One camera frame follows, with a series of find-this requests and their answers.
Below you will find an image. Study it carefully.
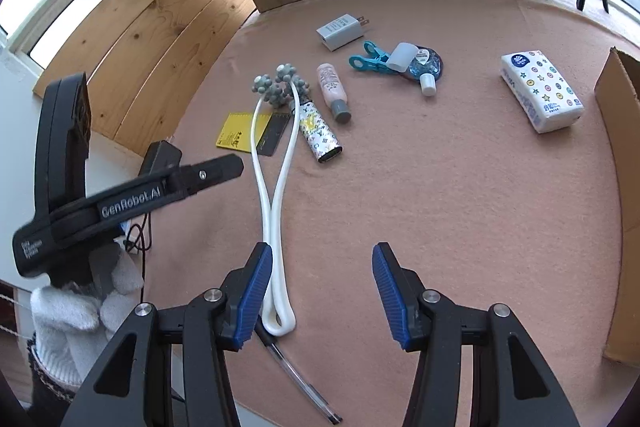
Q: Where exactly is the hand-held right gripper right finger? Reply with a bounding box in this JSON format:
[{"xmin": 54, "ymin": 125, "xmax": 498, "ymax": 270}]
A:
[{"xmin": 371, "ymin": 243, "xmax": 576, "ymax": 427}]

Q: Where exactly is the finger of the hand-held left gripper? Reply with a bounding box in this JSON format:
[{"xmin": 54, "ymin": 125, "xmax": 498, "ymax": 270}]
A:
[
  {"xmin": 34, "ymin": 73, "xmax": 92, "ymax": 220},
  {"xmin": 165, "ymin": 155, "xmax": 245, "ymax": 204}
]

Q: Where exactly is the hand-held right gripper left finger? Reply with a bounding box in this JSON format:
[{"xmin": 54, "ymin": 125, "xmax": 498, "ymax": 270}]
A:
[{"xmin": 60, "ymin": 243, "xmax": 273, "ymax": 427}]

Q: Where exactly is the black clear pen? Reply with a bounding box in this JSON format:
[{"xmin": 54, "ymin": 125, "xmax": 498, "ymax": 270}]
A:
[{"xmin": 254, "ymin": 326, "xmax": 344, "ymax": 426}]

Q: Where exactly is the grey ball white massager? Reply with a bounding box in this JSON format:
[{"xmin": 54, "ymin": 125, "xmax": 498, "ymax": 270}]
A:
[{"xmin": 251, "ymin": 63, "xmax": 314, "ymax": 337}]

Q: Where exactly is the patterned cylindrical tube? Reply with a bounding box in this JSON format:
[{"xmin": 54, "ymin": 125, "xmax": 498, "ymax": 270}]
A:
[{"xmin": 292, "ymin": 99, "xmax": 345, "ymax": 166}]

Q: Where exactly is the teal clip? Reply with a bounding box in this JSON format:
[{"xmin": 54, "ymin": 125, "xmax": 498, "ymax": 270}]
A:
[{"xmin": 348, "ymin": 41, "xmax": 396, "ymax": 75}]

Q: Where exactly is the translucent white cap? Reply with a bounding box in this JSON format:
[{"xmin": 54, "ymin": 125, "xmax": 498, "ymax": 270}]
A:
[{"xmin": 389, "ymin": 42, "xmax": 418, "ymax": 72}]

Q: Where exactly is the clear blue bottle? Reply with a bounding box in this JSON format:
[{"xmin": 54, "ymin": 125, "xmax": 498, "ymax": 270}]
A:
[{"xmin": 406, "ymin": 47, "xmax": 444, "ymax": 96}]

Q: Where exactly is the star print tissue pack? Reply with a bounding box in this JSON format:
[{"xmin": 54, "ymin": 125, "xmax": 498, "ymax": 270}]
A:
[{"xmin": 500, "ymin": 50, "xmax": 585, "ymax": 135}]

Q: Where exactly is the cardboard box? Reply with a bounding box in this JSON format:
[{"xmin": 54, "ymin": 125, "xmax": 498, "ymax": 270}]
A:
[{"xmin": 594, "ymin": 47, "xmax": 640, "ymax": 365}]

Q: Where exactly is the person's left forearm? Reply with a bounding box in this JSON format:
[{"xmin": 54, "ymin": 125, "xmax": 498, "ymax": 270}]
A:
[{"xmin": 26, "ymin": 337, "xmax": 83, "ymax": 415}]

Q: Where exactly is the person's left hand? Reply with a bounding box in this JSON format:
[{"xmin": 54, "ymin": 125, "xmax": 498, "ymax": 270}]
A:
[{"xmin": 30, "ymin": 243, "xmax": 147, "ymax": 385}]

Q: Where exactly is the yellow and grey card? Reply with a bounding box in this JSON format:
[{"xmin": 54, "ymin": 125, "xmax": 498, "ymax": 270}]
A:
[{"xmin": 215, "ymin": 111, "xmax": 292, "ymax": 156}]

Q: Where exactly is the black power adapter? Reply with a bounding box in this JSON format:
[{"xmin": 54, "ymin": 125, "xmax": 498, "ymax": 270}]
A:
[{"xmin": 136, "ymin": 140, "xmax": 184, "ymax": 182}]

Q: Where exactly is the pine plank board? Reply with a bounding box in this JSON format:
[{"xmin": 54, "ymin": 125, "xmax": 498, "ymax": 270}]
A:
[{"xmin": 32, "ymin": 0, "xmax": 258, "ymax": 158}]

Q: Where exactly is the pink bottle grey cap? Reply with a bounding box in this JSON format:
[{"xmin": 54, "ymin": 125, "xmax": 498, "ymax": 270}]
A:
[{"xmin": 316, "ymin": 63, "xmax": 353, "ymax": 124}]

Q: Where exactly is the white usb charger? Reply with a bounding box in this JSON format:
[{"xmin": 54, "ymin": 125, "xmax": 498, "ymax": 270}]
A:
[{"xmin": 316, "ymin": 13, "xmax": 371, "ymax": 53}]

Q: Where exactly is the black adapter cable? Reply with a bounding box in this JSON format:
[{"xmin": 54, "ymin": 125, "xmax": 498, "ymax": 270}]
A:
[{"xmin": 122, "ymin": 212, "xmax": 151, "ymax": 313}]

